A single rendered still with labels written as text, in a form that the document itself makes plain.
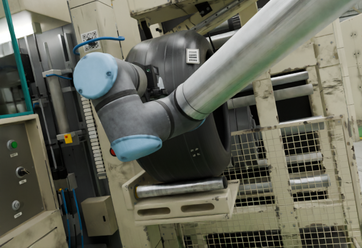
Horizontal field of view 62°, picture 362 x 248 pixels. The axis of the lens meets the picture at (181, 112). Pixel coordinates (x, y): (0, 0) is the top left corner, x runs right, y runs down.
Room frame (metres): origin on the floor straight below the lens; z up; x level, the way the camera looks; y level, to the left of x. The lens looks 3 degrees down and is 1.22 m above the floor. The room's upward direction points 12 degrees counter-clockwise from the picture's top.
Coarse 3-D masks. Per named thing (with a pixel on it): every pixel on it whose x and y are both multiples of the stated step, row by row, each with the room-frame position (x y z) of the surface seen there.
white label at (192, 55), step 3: (186, 48) 0.97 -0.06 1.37; (186, 51) 0.96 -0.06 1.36; (189, 51) 0.96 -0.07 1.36; (192, 51) 0.96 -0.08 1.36; (195, 51) 0.96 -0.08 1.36; (198, 51) 0.97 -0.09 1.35; (186, 54) 0.95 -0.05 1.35; (189, 54) 0.96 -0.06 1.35; (192, 54) 0.96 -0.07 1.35; (195, 54) 0.96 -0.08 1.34; (198, 54) 0.96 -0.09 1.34; (186, 57) 0.95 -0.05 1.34; (189, 57) 0.95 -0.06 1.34; (192, 57) 0.95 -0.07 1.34; (195, 57) 0.95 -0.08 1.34; (198, 57) 0.95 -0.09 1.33; (186, 60) 0.94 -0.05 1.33; (189, 60) 0.94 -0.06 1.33; (192, 60) 0.94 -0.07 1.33; (195, 60) 0.94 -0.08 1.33; (198, 60) 0.94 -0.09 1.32
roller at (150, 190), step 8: (216, 176) 1.04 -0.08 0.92; (224, 176) 1.02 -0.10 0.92; (152, 184) 1.11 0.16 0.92; (160, 184) 1.09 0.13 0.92; (168, 184) 1.08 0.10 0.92; (176, 184) 1.06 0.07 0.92; (184, 184) 1.05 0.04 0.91; (192, 184) 1.04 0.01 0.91; (200, 184) 1.03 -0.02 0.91; (208, 184) 1.02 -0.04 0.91; (216, 184) 1.01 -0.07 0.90; (224, 184) 1.01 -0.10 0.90; (136, 192) 1.10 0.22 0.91; (144, 192) 1.09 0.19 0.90; (152, 192) 1.08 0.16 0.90; (160, 192) 1.07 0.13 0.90; (168, 192) 1.07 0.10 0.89; (176, 192) 1.06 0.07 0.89; (184, 192) 1.05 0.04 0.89; (192, 192) 1.05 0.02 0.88
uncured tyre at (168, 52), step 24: (144, 48) 1.05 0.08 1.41; (168, 48) 0.99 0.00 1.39; (192, 48) 0.99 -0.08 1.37; (168, 72) 0.94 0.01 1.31; (192, 72) 0.93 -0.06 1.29; (216, 120) 1.42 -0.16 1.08; (168, 144) 0.94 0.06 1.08; (192, 144) 0.92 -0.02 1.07; (216, 144) 0.97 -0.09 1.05; (144, 168) 1.03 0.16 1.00; (168, 168) 0.99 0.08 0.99; (192, 168) 0.98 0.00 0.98; (216, 168) 1.02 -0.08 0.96
